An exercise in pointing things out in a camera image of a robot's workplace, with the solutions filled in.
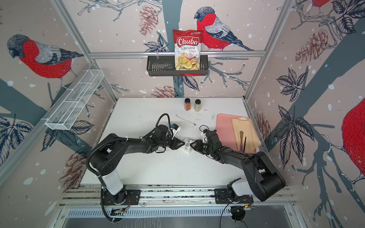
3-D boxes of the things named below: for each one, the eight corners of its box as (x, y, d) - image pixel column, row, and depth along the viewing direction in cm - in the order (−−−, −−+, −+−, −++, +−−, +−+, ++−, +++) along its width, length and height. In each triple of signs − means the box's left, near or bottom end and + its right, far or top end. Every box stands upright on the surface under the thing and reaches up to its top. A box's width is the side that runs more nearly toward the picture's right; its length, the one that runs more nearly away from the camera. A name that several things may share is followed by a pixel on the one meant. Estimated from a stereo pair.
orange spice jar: (186, 111, 115) (186, 102, 107) (183, 107, 118) (183, 99, 110) (191, 109, 116) (191, 101, 108) (188, 106, 119) (188, 97, 111)
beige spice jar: (194, 112, 114) (195, 103, 106) (194, 107, 117) (194, 99, 109) (200, 112, 114) (201, 103, 106) (199, 107, 117) (200, 99, 109)
